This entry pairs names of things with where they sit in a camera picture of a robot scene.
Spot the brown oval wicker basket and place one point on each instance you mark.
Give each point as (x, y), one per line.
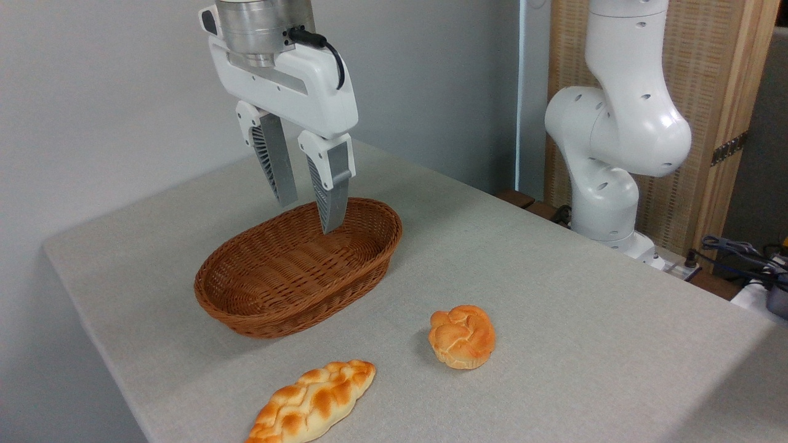
(277, 307)

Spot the dark metal screen hinge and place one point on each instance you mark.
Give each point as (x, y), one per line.
(729, 149)

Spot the long braided bread loaf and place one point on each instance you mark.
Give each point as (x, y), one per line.
(314, 400)

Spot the round knotted bread roll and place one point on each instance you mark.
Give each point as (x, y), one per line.
(462, 338)

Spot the grey box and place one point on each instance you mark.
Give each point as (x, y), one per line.
(779, 301)

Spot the white cloth-like object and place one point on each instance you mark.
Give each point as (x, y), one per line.
(748, 295)

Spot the dark wooden floor block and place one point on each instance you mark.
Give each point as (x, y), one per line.
(523, 200)

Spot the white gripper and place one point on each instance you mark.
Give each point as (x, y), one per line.
(308, 92)

